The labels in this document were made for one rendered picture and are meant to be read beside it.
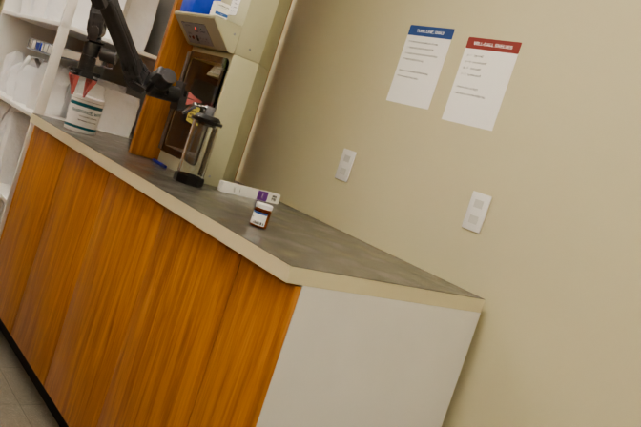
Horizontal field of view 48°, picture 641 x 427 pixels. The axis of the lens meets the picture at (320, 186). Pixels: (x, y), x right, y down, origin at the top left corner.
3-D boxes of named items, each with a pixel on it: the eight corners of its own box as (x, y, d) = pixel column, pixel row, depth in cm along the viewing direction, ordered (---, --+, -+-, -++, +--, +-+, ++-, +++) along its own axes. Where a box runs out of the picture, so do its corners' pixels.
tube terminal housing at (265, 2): (210, 174, 296) (268, -6, 291) (251, 194, 271) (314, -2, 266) (156, 161, 280) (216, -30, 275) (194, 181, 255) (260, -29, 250)
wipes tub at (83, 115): (88, 132, 309) (98, 98, 308) (98, 137, 299) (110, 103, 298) (58, 124, 301) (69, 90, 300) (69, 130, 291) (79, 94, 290)
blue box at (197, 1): (201, 20, 274) (209, -3, 273) (214, 22, 266) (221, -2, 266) (178, 10, 268) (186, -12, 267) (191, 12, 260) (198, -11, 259)
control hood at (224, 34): (193, 46, 277) (200, 20, 276) (234, 53, 252) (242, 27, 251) (166, 35, 270) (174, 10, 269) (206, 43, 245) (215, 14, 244)
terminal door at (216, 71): (160, 150, 279) (191, 50, 276) (196, 167, 255) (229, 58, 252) (158, 149, 278) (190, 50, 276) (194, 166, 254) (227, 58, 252)
